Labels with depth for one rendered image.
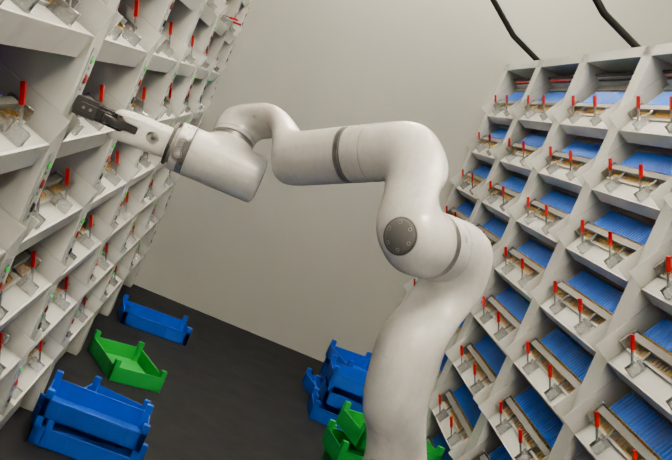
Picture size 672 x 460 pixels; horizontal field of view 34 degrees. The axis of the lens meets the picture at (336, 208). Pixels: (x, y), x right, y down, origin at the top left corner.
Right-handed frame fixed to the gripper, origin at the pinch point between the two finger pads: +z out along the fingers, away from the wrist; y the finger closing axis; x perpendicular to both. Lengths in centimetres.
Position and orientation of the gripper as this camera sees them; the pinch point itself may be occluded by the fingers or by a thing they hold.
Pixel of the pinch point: (86, 107)
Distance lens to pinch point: 189.4
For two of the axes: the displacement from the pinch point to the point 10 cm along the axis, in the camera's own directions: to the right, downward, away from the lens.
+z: -9.2, -3.9, -0.8
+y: -0.5, -1.0, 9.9
